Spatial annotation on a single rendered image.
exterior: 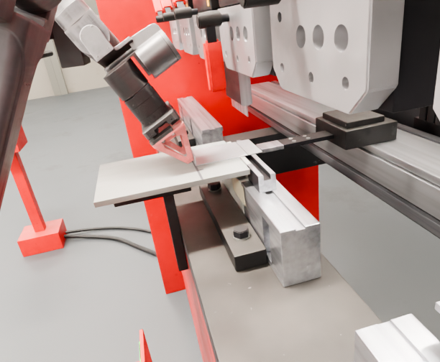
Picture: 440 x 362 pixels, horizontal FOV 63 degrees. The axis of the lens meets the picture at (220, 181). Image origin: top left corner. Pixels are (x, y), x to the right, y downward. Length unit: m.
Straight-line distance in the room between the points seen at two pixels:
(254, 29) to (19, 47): 0.22
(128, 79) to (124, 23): 0.87
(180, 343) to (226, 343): 1.21
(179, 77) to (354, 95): 1.30
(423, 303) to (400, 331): 1.50
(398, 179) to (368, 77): 0.48
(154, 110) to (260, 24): 0.29
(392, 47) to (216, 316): 0.40
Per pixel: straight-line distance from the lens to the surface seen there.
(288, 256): 0.53
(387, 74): 0.24
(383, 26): 0.24
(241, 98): 0.63
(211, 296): 0.56
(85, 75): 9.65
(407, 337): 0.38
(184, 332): 1.74
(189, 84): 1.52
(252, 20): 0.41
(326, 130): 0.78
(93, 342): 1.85
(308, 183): 1.84
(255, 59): 0.42
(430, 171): 0.65
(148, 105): 0.64
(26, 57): 0.32
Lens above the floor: 1.24
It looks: 24 degrees down
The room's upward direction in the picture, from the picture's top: 8 degrees counter-clockwise
